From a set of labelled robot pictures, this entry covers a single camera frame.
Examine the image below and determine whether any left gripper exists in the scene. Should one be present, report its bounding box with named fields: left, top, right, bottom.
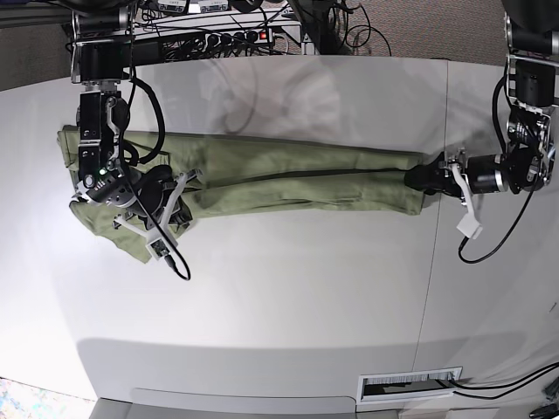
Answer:
left=404, top=148, right=480, bottom=222

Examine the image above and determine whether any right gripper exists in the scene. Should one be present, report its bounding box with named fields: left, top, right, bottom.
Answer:
left=113, top=165, right=202, bottom=249

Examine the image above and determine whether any green T-shirt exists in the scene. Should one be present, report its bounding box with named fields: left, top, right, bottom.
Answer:
left=57, top=124, right=431, bottom=264

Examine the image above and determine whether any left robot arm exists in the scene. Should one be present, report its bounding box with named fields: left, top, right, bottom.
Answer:
left=404, top=1, right=558, bottom=239

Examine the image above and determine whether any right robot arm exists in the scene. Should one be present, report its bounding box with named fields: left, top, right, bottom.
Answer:
left=69, top=1, right=199, bottom=264

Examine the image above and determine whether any black power strip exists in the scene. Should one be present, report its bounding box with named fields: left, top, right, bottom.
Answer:
left=189, top=29, right=275, bottom=48

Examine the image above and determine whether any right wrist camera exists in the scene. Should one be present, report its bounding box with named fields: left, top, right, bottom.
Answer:
left=145, top=236, right=176, bottom=260

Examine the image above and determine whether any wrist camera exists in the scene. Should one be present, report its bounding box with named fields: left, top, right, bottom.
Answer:
left=145, top=236, right=176, bottom=260
left=457, top=213, right=483, bottom=239

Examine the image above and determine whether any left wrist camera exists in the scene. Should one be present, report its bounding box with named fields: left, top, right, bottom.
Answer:
left=457, top=213, right=483, bottom=239

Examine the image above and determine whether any white table leg frame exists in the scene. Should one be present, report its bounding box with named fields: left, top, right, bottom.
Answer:
left=281, top=0, right=320, bottom=56

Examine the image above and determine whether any black cable pair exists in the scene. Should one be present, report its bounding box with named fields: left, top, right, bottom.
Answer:
left=438, top=362, right=559, bottom=399

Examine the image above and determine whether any table cable grommet slot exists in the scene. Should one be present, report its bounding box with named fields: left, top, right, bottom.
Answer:
left=356, top=367, right=463, bottom=405

